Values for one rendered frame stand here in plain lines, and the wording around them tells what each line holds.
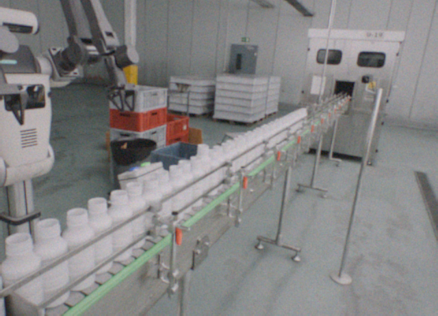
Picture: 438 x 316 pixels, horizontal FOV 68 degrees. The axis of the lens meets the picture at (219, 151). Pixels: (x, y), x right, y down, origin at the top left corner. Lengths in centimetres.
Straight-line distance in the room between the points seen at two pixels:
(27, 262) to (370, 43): 552
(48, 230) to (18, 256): 6
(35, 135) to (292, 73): 1065
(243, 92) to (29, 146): 682
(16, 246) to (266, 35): 1153
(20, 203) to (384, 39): 525
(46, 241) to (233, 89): 741
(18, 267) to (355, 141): 554
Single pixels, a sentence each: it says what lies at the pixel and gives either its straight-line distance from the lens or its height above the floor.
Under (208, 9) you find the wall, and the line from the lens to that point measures 1291.
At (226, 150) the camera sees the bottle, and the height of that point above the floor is 115.
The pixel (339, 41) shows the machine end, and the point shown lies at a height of 192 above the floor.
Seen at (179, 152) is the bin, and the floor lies 88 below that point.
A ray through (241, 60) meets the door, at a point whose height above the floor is 155.
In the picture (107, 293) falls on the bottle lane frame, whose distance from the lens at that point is 79.
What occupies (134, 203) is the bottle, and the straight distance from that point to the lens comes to 83.
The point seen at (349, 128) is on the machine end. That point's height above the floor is 55.
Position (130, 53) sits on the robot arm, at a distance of 123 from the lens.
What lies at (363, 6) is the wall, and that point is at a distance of 1146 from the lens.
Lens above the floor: 147
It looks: 15 degrees down
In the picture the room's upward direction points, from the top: 5 degrees clockwise
